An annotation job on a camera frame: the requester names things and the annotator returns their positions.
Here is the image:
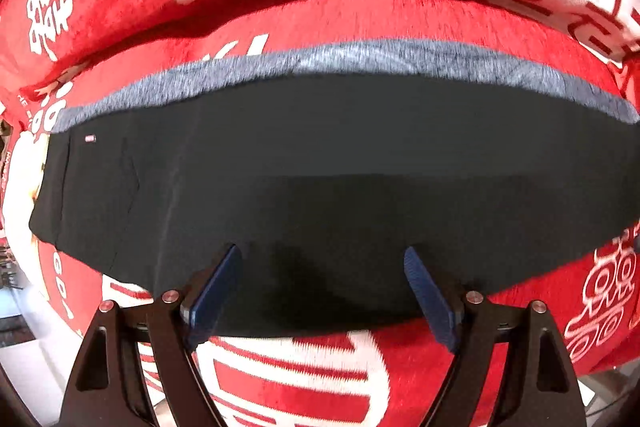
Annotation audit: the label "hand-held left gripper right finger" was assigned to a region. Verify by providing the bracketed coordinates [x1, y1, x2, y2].
[404, 246, 588, 427]

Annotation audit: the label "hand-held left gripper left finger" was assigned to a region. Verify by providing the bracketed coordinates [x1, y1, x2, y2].
[57, 243, 244, 427]

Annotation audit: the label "black pants with grey waistband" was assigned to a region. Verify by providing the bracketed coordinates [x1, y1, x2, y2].
[29, 39, 640, 339]

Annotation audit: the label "red printed blanket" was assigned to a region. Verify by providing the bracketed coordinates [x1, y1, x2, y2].
[0, 0, 640, 427]

